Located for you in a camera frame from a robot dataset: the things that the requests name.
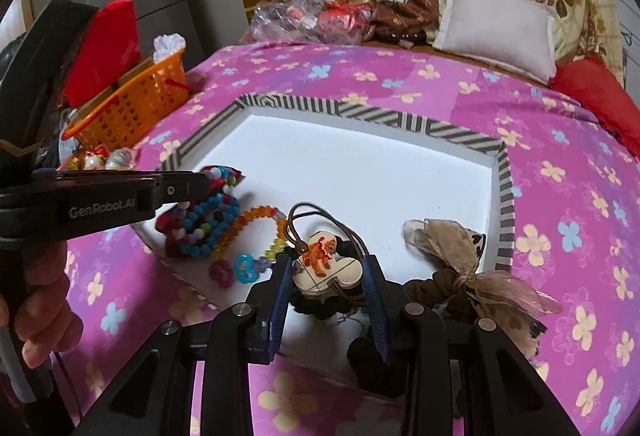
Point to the person's left hand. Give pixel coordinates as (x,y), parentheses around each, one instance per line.
(47,306)

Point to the striped shallow cardboard box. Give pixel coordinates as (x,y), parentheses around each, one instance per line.
(360,165)

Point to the leopard print organza bow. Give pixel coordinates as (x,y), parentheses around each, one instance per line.
(450,251)

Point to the shiny round ornaments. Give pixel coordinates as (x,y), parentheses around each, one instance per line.
(107,159)

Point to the white pillow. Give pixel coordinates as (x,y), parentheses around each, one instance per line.
(495,25)

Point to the clear plastic bag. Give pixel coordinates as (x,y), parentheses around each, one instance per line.
(295,18)

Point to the dark red velvet bow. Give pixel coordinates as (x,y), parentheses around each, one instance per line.
(167,223)

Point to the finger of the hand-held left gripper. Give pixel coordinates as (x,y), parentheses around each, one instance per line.
(180,188)

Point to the pink floral bed sheet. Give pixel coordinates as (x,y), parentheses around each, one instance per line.
(560,226)

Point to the white tissue paper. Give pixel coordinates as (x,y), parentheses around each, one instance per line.
(169,44)

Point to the red pillow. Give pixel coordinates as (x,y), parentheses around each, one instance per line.
(600,100)

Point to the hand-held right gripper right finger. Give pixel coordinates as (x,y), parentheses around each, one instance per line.
(374,301)

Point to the red gift box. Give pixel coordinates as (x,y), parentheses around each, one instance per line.
(107,50)

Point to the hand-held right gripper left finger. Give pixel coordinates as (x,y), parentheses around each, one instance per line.
(279,296)

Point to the orange plastic basket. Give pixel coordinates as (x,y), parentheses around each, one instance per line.
(135,105)

